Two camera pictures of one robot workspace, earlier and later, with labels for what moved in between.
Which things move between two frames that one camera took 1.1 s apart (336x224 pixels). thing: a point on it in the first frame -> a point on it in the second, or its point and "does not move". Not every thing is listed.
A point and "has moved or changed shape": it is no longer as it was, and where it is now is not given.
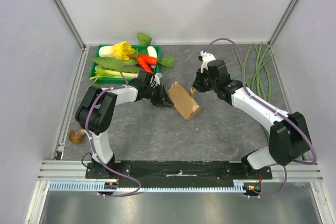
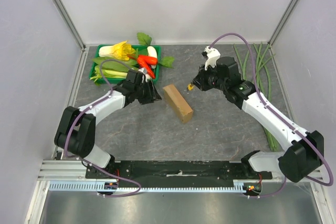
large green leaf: x=116 y=64 does not move
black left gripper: x=163 y=99 -> x=153 y=95
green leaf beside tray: x=167 y=61 does not move
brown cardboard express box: x=184 y=103 has moved or changed shape
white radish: x=152 y=52 does not move
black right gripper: x=198 y=82 does not move
